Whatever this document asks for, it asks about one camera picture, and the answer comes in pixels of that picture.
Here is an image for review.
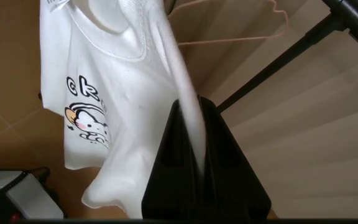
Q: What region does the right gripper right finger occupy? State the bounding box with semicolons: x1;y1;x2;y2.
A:
197;95;272;219

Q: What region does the beige curtain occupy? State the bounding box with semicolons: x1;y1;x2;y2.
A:
166;0;358;218

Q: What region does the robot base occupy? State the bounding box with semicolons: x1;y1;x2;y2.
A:
0;169;65;221

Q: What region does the black clothes rack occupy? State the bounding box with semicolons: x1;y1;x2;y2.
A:
216;0;358;113

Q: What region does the white printed t-shirt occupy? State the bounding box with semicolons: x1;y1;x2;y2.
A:
39;0;208;219

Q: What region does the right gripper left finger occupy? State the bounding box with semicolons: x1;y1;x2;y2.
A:
141;99;199;219

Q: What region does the pink clothes hanger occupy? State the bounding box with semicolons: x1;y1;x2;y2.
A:
168;0;289;46

